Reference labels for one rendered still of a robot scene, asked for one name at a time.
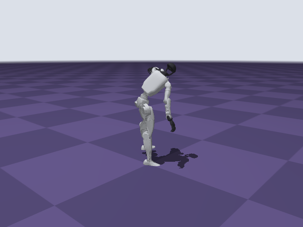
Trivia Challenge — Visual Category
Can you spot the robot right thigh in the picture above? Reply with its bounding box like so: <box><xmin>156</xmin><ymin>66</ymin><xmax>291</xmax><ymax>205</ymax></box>
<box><xmin>142</xmin><ymin>104</ymin><xmax>155</xmax><ymax>137</ymax></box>

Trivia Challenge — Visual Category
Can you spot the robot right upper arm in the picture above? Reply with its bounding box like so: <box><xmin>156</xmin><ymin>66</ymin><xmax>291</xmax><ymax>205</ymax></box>
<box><xmin>163</xmin><ymin>80</ymin><xmax>171</xmax><ymax>104</ymax></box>

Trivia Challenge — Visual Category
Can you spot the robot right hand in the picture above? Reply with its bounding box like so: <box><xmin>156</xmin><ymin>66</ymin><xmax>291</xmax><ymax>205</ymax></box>
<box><xmin>167</xmin><ymin>116</ymin><xmax>176</xmax><ymax>132</ymax></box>

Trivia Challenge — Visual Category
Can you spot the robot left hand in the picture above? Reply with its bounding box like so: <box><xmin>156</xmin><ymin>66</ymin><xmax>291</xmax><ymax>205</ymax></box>
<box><xmin>148</xmin><ymin>67</ymin><xmax>161</xmax><ymax>74</ymax></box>

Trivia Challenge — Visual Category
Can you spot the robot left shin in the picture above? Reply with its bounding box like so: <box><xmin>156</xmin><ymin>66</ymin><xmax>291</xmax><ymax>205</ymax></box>
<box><xmin>140</xmin><ymin>128</ymin><xmax>148</xmax><ymax>136</ymax></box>

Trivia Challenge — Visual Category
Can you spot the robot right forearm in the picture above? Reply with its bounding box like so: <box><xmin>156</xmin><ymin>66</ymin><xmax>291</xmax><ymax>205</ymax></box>
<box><xmin>165</xmin><ymin>98</ymin><xmax>172</xmax><ymax>119</ymax></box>

